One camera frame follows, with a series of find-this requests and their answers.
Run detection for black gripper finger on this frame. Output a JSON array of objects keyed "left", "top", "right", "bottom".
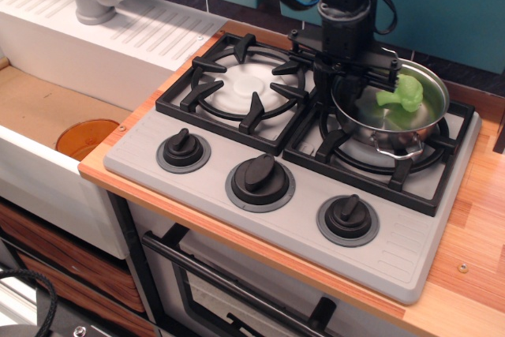
[
  {"left": 335, "top": 74, "right": 368, "bottom": 110},
  {"left": 312, "top": 61, "right": 335, "bottom": 103}
]

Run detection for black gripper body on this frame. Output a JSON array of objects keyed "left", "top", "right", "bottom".
[{"left": 288, "top": 11, "right": 399, "bottom": 87}]

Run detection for green toy cauliflower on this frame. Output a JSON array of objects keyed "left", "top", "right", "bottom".
[{"left": 376, "top": 74, "right": 424, "bottom": 113}]

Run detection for stainless steel pot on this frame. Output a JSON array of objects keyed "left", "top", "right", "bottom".
[{"left": 331, "top": 58, "right": 450, "bottom": 159}]

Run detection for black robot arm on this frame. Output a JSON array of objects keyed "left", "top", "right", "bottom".
[{"left": 288, "top": 0, "right": 402, "bottom": 107}]

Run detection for grey toy stove top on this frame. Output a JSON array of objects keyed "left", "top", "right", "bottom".
[{"left": 103, "top": 34, "right": 481, "bottom": 304}]

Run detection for black middle stove knob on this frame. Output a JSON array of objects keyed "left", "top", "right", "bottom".
[{"left": 225, "top": 154, "right": 296, "bottom": 213}]

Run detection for black stove knob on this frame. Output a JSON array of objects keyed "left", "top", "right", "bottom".
[
  {"left": 225, "top": 154, "right": 296, "bottom": 213},
  {"left": 316, "top": 194, "right": 380, "bottom": 248},
  {"left": 156, "top": 128, "right": 211, "bottom": 174}
]

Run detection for black right stove knob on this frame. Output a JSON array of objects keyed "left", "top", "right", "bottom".
[{"left": 316, "top": 194, "right": 380, "bottom": 248}]

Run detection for black left stove knob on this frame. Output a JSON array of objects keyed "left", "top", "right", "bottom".
[{"left": 156, "top": 128, "right": 211, "bottom": 174}]

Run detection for white left burner disc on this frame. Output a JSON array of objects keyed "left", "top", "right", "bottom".
[{"left": 199, "top": 54, "right": 297, "bottom": 114}]

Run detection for black right burner grate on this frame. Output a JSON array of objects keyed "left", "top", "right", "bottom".
[{"left": 282, "top": 101, "right": 477, "bottom": 216}]

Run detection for toy oven door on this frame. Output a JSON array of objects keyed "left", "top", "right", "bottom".
[{"left": 129, "top": 204, "right": 409, "bottom": 336}]

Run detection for orange plastic plate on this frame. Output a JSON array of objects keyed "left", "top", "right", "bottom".
[{"left": 56, "top": 118, "right": 119, "bottom": 161}]

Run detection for white toy sink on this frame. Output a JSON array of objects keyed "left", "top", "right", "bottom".
[{"left": 1, "top": 0, "right": 225, "bottom": 259}]

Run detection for wooden drawer fronts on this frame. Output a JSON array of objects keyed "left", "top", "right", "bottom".
[{"left": 1, "top": 199, "right": 156, "bottom": 336}]

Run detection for black oven door handle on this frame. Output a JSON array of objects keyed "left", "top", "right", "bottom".
[{"left": 142, "top": 224, "right": 336, "bottom": 336}]

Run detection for black braided foreground cable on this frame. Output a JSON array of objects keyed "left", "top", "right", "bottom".
[{"left": 0, "top": 268, "right": 59, "bottom": 337}]

